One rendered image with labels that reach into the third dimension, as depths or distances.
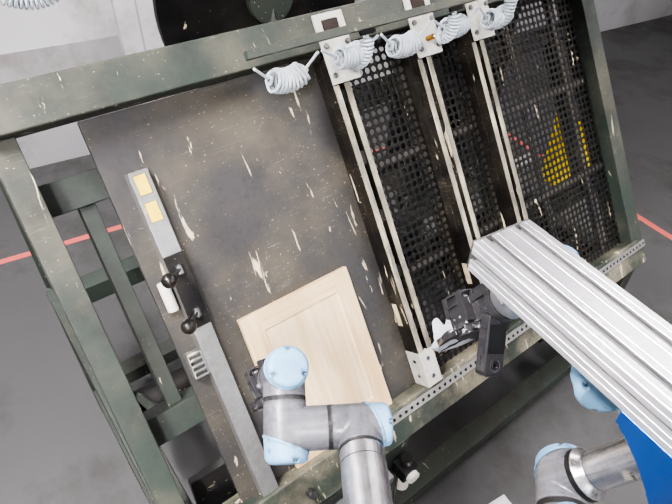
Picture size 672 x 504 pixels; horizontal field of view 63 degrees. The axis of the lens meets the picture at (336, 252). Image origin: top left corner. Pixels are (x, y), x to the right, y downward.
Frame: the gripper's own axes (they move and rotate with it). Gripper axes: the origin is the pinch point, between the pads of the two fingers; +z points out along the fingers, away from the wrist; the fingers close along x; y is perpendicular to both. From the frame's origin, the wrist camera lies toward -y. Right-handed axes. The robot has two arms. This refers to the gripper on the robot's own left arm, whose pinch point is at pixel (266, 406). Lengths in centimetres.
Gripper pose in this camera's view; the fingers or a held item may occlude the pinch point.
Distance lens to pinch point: 130.2
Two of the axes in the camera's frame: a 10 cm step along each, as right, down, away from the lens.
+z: -2.4, 3.9, 8.9
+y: -4.1, -8.7, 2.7
